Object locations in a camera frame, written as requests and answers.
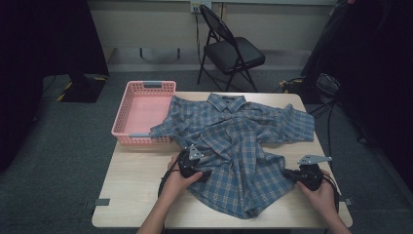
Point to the black device on stand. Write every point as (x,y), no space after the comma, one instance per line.
(328,85)

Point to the pink plastic basket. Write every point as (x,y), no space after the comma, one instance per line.
(142,112)

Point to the grey table bracket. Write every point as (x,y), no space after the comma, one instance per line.
(348,201)
(101,202)

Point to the blue plaid shirt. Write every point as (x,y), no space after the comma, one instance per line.
(233,143)

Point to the black stand base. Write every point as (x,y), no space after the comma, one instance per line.
(82,89)

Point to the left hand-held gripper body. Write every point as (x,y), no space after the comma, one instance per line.
(188,164)

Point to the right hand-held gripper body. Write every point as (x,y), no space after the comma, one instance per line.
(311,172)

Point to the dark curtain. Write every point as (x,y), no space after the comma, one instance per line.
(42,48)
(373,65)

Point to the black folding chair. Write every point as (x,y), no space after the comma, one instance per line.
(230,52)

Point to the person's right hand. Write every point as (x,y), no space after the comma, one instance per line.
(319,195)

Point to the person's left hand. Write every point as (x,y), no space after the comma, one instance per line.
(178,187)

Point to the white wall socket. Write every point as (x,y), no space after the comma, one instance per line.
(196,6)

